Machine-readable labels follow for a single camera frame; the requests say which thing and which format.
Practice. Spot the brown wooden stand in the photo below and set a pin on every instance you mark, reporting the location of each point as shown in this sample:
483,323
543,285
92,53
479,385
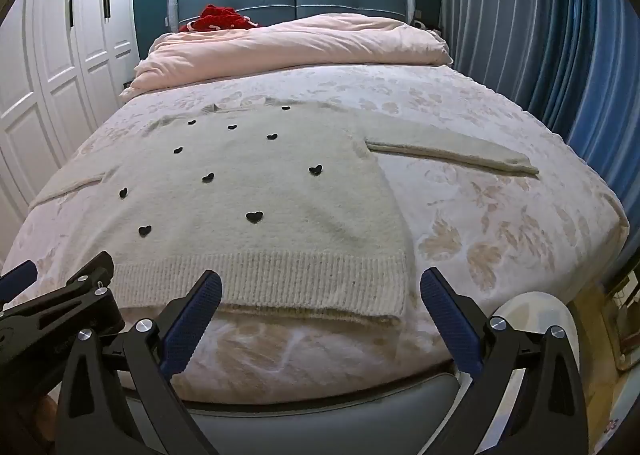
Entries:
625,330

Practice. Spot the cream sweater with black hearts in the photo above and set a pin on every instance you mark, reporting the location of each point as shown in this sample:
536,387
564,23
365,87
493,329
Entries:
250,245

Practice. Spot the white round stool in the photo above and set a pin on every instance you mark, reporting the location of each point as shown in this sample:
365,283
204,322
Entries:
530,307

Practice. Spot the pink duvet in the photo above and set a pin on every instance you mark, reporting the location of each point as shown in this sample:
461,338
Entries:
300,45

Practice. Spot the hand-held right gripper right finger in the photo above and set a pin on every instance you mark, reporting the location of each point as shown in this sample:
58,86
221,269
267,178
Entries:
450,320

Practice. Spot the white panelled wardrobe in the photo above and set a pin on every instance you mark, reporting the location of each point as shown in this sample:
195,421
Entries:
60,85

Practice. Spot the blue pleated curtain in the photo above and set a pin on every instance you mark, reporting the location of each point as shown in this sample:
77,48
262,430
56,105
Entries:
540,35

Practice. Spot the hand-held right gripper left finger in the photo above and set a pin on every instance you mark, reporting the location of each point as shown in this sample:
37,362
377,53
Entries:
192,320

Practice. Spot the bed with floral sheet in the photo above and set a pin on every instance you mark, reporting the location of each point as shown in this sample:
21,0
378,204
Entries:
475,215

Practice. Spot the red knitted garment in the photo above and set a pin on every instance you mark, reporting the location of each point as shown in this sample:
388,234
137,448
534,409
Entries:
220,17

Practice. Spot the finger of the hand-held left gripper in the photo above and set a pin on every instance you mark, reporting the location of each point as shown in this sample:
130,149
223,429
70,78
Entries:
90,270
17,277

